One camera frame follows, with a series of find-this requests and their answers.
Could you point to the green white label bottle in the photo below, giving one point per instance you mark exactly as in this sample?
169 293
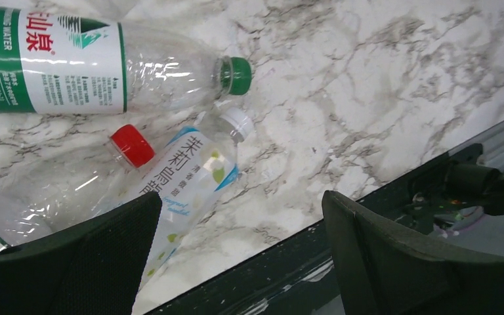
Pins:
67 64

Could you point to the blue white label bottle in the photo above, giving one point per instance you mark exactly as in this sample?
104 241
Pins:
189 174

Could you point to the red label bottle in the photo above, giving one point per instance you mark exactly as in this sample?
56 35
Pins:
57 192

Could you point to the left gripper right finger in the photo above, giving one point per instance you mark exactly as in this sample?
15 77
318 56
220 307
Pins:
383 267

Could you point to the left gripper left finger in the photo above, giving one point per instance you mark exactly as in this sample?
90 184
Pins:
94 267

